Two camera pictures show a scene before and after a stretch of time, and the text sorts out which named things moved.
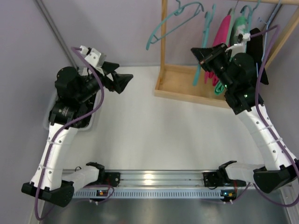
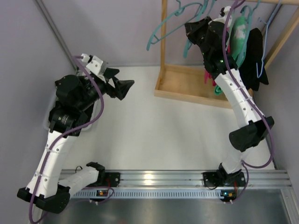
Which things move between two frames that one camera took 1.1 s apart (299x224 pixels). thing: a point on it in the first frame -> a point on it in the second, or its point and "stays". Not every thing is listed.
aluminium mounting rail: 161,179 stays
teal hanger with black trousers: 209,17 -> 202,32
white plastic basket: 46,122 stays
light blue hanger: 267,23 stays
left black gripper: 110,80 -> 111,84
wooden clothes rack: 188,84 stays
